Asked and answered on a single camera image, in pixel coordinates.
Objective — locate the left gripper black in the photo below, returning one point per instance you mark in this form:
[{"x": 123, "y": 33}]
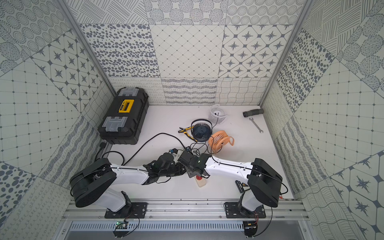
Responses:
[{"x": 175, "y": 168}]

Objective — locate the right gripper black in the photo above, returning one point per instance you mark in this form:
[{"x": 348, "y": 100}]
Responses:
[{"x": 190, "y": 173}]

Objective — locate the beige red power strip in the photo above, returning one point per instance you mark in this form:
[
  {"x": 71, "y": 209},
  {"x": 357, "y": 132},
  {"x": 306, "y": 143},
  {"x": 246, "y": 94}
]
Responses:
[{"x": 201, "y": 181}]

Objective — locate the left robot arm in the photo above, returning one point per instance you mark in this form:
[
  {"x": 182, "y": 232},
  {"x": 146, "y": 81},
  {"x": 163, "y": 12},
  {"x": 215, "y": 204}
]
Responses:
[{"x": 92, "y": 185}]

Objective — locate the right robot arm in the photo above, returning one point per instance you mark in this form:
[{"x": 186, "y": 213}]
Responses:
[{"x": 264, "y": 182}]

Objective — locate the navy blue desk fan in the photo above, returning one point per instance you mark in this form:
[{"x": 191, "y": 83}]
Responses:
[{"x": 202, "y": 130}]

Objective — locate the yellow black pliers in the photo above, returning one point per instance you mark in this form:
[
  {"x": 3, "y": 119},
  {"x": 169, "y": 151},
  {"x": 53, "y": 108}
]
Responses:
[{"x": 185, "y": 132}]

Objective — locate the black drill bit case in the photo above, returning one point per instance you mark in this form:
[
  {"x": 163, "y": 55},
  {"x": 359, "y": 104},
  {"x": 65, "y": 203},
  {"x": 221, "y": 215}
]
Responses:
[{"x": 242, "y": 187}]

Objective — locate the black yellow toolbox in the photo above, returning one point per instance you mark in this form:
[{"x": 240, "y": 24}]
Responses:
[{"x": 123, "y": 122}]

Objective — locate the silver wrench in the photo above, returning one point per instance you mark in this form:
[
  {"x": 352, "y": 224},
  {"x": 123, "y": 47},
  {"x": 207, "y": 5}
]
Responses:
[{"x": 255, "y": 124}]

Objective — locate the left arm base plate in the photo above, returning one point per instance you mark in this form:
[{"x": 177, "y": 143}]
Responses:
[{"x": 129, "y": 211}]

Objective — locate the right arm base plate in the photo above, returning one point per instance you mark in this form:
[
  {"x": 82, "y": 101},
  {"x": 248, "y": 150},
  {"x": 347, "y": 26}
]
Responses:
[{"x": 238, "y": 210}]

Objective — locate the aluminium mounting rail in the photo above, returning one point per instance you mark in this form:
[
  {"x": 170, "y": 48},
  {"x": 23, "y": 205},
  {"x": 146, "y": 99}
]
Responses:
[{"x": 183, "y": 215}]

